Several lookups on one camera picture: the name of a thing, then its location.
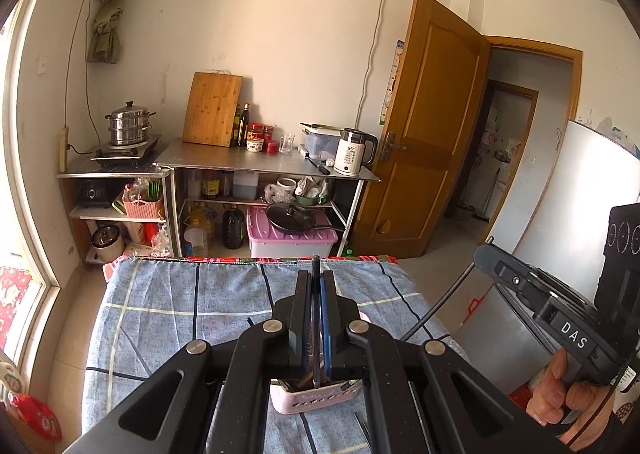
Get red condiment jars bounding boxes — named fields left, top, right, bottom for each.
left=245, top=123, right=278, bottom=154

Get clear plastic storage container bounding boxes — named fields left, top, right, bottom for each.
left=300, top=122, right=341, bottom=160

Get pink small basket on shelf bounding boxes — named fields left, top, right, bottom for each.
left=122, top=184, right=165, bottom=220

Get white electric kettle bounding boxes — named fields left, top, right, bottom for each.
left=333, top=129, right=378, bottom=177

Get pink plastic utensil basket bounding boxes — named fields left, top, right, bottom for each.
left=270, top=380, right=362, bottom=415

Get person's right hand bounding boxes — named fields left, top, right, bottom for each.
left=526, top=349, right=614, bottom=434

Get dark large oil jug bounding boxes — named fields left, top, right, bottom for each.
left=222, top=206, right=245, bottom=250

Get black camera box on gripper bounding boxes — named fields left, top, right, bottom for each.
left=594, top=203, right=640, bottom=333

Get black frying pan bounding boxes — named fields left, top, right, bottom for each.
left=265, top=203, right=344, bottom=234

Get black chopstick on cloth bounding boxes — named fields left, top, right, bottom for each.
left=354, top=412, right=372, bottom=448

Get brown wooden door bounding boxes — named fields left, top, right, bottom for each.
left=348, top=0, right=490, bottom=259

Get steel kitchen shelf table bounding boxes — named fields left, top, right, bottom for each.
left=155, top=137, right=381, bottom=260

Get small side shelf rack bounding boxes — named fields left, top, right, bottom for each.
left=56, top=151, right=175, bottom=269

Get grey checked tablecloth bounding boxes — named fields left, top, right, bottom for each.
left=81, top=258, right=430, bottom=432

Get black induction cooker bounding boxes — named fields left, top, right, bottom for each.
left=90, top=134, right=160, bottom=162

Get dark oil bottle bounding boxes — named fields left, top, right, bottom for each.
left=238, top=102, right=250, bottom=147

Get pink lidded storage box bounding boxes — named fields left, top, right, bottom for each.
left=245, top=206, right=338, bottom=259

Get wooden cutting board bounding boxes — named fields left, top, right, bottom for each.
left=182, top=72, right=243, bottom=147

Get white rice cooker pot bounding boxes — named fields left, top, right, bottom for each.
left=91, top=224, right=125, bottom=263

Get black chopstick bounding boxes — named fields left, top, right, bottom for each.
left=311, top=255, right=322, bottom=388
left=354, top=412, right=372, bottom=448

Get stainless steel steamer pot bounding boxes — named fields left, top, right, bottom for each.
left=105, top=100, right=155, bottom=147

